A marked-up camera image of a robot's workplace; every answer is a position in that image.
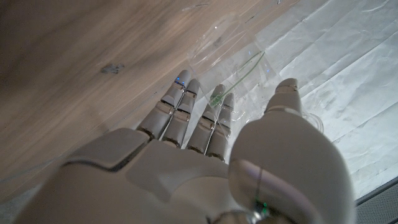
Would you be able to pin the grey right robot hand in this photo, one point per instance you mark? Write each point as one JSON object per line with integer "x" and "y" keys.
{"x": 186, "y": 180}

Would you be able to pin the clear plastic cup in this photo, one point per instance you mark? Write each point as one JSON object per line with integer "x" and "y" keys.
{"x": 236, "y": 53}

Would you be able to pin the white backdrop cloth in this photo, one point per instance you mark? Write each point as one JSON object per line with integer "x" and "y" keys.
{"x": 342, "y": 77}

